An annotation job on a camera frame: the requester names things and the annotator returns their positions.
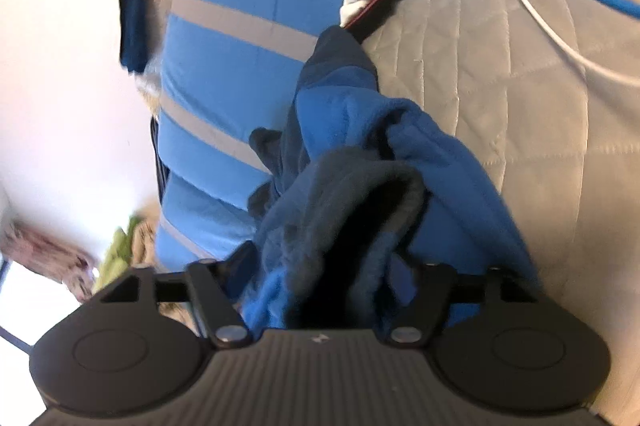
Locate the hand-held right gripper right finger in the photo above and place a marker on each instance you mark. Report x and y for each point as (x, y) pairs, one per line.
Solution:
(435, 291)

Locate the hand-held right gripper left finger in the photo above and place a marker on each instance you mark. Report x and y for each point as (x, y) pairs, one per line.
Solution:
(240, 267)

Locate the blue fleece jacket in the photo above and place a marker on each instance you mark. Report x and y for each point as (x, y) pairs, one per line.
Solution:
(360, 165)

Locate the white quilted bedspread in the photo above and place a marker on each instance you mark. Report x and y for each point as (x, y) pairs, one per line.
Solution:
(525, 130)

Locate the patterned pink curtain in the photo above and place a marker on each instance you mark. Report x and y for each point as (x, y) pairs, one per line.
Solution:
(45, 256)

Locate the dark grey window frame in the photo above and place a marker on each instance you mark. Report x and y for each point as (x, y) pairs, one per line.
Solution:
(12, 336)

